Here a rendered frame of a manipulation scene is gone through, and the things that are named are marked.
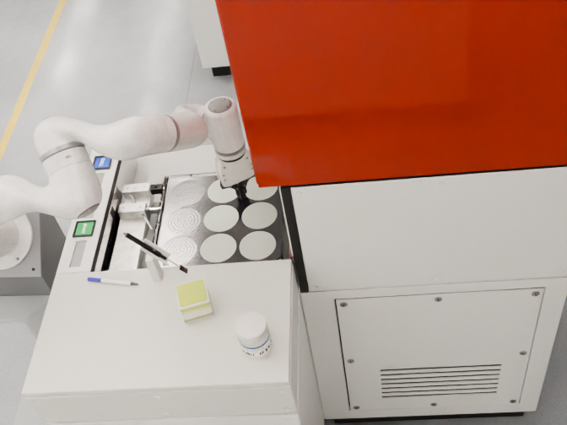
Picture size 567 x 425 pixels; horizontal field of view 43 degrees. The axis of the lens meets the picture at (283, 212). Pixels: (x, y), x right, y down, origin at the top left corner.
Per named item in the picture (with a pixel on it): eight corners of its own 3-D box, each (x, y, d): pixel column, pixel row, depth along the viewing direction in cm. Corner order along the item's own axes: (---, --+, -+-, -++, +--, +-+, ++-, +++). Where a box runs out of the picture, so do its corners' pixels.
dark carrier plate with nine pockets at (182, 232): (283, 171, 214) (283, 169, 214) (280, 263, 191) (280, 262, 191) (170, 180, 218) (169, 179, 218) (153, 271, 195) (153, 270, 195)
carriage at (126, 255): (155, 193, 222) (153, 186, 219) (136, 291, 197) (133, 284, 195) (130, 195, 222) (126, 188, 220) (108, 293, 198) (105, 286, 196)
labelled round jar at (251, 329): (272, 333, 169) (267, 309, 162) (272, 359, 164) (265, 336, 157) (243, 335, 170) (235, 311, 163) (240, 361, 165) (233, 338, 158)
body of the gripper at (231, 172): (241, 133, 199) (248, 163, 207) (207, 147, 197) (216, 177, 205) (253, 149, 194) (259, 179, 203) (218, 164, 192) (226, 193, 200)
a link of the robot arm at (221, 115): (204, 147, 194) (234, 157, 190) (193, 110, 184) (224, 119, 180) (222, 128, 198) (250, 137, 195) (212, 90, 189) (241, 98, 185)
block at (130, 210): (148, 208, 214) (145, 201, 211) (147, 217, 211) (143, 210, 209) (121, 210, 214) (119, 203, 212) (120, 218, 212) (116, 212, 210)
